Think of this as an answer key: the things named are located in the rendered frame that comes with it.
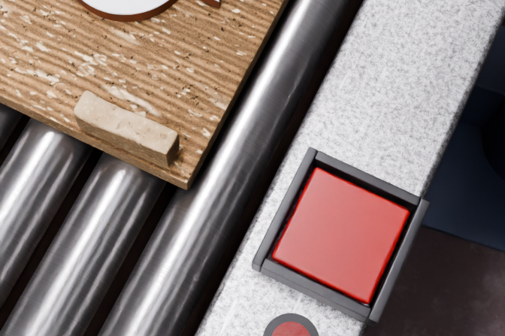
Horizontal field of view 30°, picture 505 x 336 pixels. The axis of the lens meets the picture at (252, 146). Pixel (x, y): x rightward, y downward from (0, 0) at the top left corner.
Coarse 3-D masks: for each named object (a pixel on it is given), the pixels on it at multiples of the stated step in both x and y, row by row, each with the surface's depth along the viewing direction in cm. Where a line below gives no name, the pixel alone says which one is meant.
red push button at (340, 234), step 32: (320, 192) 53; (352, 192) 53; (288, 224) 53; (320, 224) 53; (352, 224) 53; (384, 224) 53; (288, 256) 52; (320, 256) 52; (352, 256) 52; (384, 256) 52; (352, 288) 52
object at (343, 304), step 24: (336, 168) 54; (288, 192) 53; (384, 192) 53; (408, 192) 53; (264, 240) 52; (408, 240) 52; (264, 264) 52; (312, 288) 51; (384, 288) 51; (360, 312) 51
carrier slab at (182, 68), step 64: (0, 0) 56; (64, 0) 56; (192, 0) 57; (256, 0) 57; (0, 64) 55; (64, 64) 55; (128, 64) 55; (192, 64) 55; (64, 128) 54; (192, 128) 54
